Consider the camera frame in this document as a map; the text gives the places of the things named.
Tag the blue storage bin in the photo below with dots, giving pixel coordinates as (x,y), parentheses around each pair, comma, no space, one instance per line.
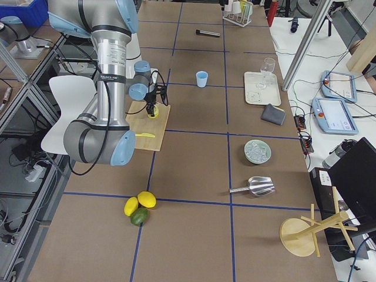
(31,13)

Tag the red cylinder tube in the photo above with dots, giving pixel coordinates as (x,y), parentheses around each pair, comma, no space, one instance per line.
(272,12)

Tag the cream serving tray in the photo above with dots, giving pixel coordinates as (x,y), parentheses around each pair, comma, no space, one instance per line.
(254,95)

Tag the wooden mug tree stand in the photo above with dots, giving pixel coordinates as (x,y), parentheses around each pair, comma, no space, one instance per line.
(298,236)

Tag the white wire cup rack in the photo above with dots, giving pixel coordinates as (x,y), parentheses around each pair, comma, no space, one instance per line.
(240,19)

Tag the white chair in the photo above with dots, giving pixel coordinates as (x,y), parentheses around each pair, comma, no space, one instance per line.
(76,98)

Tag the blue teach pendant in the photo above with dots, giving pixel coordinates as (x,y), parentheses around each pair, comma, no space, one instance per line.
(333,116)
(338,85)

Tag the green lime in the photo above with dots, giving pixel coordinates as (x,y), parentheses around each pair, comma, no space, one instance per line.
(139,216)

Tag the grey folded cloth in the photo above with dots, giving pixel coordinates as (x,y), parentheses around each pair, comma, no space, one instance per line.
(273,114)

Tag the light blue plastic cup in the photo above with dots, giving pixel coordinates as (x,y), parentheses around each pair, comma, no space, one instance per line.
(201,78)

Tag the black monitor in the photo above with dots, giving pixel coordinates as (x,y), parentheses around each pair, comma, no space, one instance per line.
(354,178)

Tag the aluminium frame post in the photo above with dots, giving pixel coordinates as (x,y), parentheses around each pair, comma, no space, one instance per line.
(308,37)

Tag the green bowl with ice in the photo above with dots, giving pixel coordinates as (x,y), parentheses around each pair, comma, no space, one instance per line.
(257,151)

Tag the near blue teach pendant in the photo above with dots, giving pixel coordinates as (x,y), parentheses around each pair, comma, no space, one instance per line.
(333,116)

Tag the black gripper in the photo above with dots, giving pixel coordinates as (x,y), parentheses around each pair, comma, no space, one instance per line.
(151,100)

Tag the yellow lemon slice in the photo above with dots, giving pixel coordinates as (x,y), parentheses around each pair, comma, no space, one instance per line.
(154,116)

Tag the clear wine glass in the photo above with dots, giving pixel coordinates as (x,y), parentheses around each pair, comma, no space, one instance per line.
(266,69)

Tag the bamboo cutting board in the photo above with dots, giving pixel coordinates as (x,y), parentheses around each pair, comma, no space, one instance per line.
(142,123)

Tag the yellow cup in rack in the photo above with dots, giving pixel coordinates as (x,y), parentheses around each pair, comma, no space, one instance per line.
(245,5)

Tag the steel muddler with black cap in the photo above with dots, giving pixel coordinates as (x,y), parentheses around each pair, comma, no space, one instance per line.
(207,33)

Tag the yellow plastic knife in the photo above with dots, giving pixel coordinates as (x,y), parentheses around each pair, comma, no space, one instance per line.
(145,135)

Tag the metal ice scoop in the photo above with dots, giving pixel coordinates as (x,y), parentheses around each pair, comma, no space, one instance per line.
(257,186)

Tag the white cup in rack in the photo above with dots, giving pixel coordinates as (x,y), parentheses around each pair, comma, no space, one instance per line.
(232,7)

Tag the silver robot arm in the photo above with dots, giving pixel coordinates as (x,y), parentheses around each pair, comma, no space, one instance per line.
(14,31)
(101,133)

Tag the far blue teach pendant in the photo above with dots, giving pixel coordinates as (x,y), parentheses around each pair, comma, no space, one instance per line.
(338,85)

